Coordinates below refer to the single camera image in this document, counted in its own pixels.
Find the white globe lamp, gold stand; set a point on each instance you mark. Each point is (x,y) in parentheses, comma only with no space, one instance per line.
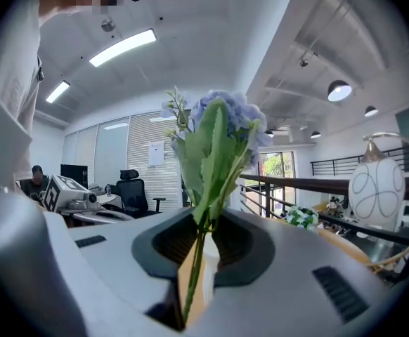
(376,188)

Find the white notice sheet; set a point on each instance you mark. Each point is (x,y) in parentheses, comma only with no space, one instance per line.
(156,153)

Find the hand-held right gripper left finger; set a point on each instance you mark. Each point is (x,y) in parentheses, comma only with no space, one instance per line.
(120,258)

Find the black framed window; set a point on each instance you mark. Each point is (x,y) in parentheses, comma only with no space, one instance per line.
(278,174)

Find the round ceiling detector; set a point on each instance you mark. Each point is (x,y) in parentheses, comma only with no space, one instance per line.
(108,25)

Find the round wooden table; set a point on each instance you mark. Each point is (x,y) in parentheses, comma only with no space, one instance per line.
(345,246)

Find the potted plant in cream pot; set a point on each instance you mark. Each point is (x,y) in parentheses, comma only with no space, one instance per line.
(301,218)

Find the pale blue flowers bunch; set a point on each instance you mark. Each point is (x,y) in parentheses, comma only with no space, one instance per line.
(215,146)

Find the clear water bottle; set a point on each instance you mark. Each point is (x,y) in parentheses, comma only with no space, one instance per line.
(108,190)

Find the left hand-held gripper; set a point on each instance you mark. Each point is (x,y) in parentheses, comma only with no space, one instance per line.
(62,191)

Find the white round table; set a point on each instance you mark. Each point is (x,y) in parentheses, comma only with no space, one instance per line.
(106,199)

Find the black metal balcony railing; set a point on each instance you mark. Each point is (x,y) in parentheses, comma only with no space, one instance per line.
(334,163)

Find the black office chair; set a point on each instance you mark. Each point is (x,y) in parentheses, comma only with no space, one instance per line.
(132,191)

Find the dark wood and metal railing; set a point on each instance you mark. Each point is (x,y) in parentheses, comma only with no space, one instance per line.
(331,184)

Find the person's white shirt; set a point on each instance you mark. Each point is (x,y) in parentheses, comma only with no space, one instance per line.
(4,100)

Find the black pendant lamp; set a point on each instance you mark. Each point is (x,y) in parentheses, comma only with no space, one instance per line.
(371,111)
(315,135)
(269,133)
(338,90)

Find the long ceiling light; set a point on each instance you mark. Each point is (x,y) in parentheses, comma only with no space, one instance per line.
(57,91)
(123,47)

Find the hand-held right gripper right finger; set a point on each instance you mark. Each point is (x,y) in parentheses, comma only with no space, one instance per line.
(278,293)

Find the white window blinds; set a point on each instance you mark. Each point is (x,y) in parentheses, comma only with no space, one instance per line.
(144,174)

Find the black monitor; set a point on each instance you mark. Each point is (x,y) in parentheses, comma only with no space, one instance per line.
(73,174)

